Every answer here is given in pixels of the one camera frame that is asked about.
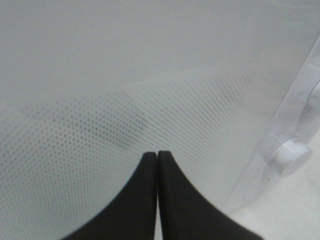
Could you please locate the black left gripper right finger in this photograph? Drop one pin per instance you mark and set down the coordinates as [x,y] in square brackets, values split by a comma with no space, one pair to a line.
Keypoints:
[185,214]

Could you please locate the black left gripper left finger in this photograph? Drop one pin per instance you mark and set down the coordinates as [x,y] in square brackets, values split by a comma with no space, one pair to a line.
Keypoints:
[131,215]

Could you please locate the white microwave knob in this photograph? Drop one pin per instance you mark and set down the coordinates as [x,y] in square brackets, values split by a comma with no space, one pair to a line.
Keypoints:
[290,157]

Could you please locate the white microwave door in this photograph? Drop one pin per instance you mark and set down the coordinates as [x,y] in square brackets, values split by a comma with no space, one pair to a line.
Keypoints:
[88,86]

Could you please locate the white microwave oven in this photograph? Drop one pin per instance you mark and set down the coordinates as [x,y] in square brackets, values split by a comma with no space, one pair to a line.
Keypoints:
[297,117]

